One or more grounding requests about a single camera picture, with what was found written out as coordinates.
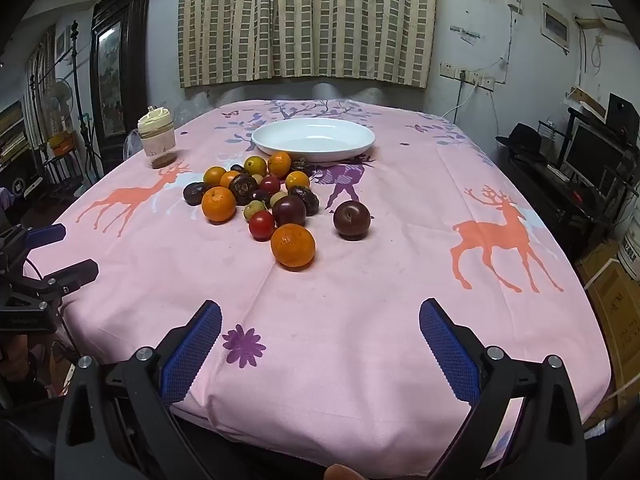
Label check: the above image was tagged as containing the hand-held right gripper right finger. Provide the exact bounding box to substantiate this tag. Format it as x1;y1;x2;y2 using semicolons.
419;298;586;480

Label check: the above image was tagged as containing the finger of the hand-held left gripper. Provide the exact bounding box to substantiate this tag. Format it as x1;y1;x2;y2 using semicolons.
10;259;99;306
0;223;67;281

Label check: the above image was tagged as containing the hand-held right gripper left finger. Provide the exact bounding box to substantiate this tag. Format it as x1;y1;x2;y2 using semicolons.
54;300;223;480

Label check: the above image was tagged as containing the large mandarin orange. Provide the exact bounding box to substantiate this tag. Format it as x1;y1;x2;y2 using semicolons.
270;223;317;269
201;186;237;224

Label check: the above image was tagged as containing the dark purple plum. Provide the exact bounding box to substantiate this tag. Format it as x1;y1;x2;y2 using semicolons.
272;195;307;227
333;200;371;241

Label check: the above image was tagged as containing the white oval plate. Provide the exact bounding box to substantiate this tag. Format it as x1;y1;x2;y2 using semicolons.
251;119;376;163

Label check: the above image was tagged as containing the person's right hand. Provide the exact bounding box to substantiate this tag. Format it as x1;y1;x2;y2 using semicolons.
322;464;362;480

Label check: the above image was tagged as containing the pink deer print tablecloth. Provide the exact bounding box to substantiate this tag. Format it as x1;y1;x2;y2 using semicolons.
22;99;613;478

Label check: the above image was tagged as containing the orange box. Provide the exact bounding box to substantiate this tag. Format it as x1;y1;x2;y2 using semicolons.
47;132;76;158

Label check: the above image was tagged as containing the clear plastic bag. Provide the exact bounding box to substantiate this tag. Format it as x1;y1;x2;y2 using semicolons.
124;130;144;161

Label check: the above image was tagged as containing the standing electric fan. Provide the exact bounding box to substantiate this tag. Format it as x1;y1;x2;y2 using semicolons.
42;78;73;126

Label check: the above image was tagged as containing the plastic jar with cream lid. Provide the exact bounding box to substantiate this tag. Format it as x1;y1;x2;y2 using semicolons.
138;106;177;169

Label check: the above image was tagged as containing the black metal coat stand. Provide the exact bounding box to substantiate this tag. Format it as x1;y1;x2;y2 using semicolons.
69;20;101;181

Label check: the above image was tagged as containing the dark wooden framed cabinet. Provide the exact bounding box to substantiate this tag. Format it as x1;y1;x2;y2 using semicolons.
90;0;153;176

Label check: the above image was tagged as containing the cardboard box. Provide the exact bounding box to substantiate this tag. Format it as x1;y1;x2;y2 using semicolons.
575;242;640;411

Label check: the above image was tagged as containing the black desk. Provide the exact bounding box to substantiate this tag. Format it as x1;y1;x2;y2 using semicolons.
497;157;621;261

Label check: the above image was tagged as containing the white bucket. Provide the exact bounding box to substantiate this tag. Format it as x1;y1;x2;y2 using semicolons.
617;220;640;281

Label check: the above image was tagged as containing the black hat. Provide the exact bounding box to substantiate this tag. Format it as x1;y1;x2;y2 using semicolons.
495;122;548;163

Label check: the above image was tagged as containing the computer monitor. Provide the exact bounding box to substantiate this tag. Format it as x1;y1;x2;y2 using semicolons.
562;117;633;196

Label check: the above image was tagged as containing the black speaker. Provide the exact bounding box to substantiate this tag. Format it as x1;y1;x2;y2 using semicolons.
606;92;640;141

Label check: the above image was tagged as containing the plaid window curtain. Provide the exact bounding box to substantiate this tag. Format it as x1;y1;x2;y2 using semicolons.
178;0;437;90

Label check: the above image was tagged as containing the white wall power strip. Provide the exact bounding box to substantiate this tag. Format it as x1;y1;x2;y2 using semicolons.
440;61;496;92

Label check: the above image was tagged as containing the white wall frame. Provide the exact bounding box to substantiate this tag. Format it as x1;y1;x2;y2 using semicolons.
541;3;571;52

